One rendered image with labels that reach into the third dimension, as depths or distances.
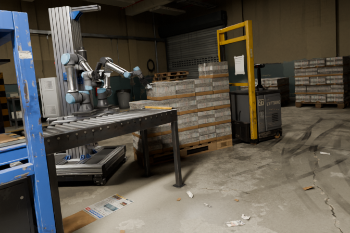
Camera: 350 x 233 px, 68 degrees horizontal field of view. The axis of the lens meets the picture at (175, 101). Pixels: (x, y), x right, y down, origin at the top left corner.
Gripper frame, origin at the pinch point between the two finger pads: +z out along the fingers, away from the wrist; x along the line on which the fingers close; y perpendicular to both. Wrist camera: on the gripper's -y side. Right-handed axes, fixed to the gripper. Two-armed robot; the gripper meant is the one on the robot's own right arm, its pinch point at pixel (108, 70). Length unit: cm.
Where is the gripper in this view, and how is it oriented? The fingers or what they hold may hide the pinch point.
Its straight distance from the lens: 258.2
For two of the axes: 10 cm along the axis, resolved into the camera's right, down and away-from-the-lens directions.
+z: 8.4, -0.1, -5.4
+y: 0.0, 10.0, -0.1
